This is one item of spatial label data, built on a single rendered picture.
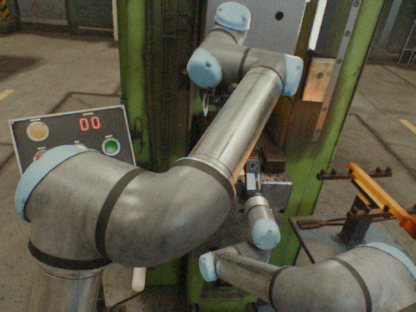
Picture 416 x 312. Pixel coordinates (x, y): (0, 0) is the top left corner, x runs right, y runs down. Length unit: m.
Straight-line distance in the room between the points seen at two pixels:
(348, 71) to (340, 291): 0.97
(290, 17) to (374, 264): 0.75
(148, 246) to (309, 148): 1.21
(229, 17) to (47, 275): 0.56
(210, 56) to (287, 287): 0.45
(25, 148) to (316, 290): 0.85
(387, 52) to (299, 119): 6.85
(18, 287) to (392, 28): 7.67
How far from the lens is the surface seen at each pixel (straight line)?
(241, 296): 1.84
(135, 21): 1.20
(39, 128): 1.07
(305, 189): 1.64
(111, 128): 1.10
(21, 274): 2.24
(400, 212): 1.20
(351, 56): 1.39
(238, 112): 0.49
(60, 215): 0.41
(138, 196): 0.36
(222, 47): 0.66
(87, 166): 0.41
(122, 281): 2.06
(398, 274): 0.69
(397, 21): 8.10
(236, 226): 1.41
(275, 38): 1.11
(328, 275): 0.62
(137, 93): 1.27
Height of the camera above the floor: 1.65
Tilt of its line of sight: 32 degrees down
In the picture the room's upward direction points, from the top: 6 degrees clockwise
